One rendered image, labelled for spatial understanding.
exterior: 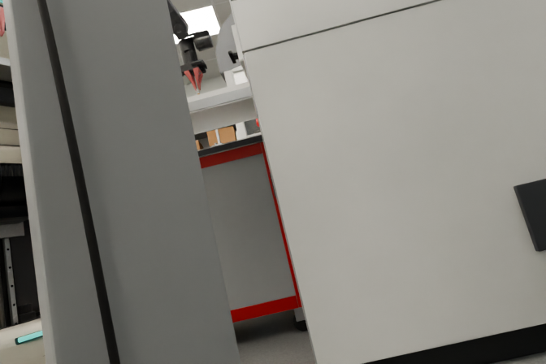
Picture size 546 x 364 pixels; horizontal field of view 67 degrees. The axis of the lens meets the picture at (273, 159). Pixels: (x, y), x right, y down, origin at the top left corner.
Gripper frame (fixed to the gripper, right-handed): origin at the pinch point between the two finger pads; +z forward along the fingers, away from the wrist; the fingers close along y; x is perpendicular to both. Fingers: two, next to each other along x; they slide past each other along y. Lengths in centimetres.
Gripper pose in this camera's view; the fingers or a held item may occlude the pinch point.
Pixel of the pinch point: (197, 88)
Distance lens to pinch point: 159.2
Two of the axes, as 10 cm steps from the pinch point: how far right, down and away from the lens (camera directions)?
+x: 1.0, 1.8, 9.8
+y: 9.6, -2.8, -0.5
